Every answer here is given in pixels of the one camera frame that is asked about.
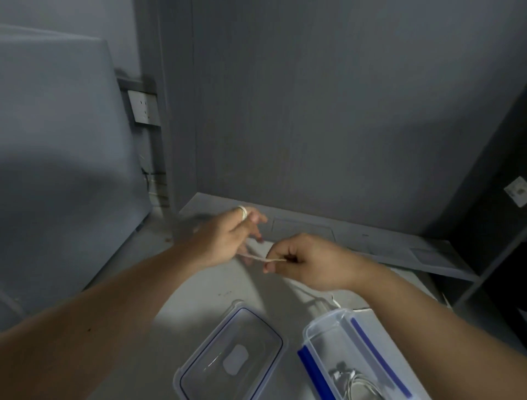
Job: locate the person's left hand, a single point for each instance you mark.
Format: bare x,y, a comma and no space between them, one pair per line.
214,239

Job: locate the person's right hand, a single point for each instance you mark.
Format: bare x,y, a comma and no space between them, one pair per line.
321,263

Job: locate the person's left fingers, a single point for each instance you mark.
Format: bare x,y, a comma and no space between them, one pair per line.
252,216

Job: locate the person's right thumb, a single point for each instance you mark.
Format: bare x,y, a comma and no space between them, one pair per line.
275,266

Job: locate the beige rubber band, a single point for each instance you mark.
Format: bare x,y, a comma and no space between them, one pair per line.
261,258

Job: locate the person's right forearm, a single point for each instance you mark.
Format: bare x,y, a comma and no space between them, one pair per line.
444,342

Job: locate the person's left forearm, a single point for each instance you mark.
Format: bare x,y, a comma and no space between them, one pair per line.
103,321

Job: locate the clear container lid blue seal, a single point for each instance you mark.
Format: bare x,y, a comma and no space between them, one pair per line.
234,354

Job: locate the clear plastic container blue clips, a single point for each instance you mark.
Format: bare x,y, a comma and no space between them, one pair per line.
341,350

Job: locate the grey partition panel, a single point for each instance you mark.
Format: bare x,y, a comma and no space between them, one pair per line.
61,165

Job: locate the dark shelf unit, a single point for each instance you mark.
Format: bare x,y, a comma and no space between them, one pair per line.
498,247

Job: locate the white sticker label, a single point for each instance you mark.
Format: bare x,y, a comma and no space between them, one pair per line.
516,191

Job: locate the grey wall socket plate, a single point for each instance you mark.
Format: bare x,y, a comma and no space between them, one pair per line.
142,107

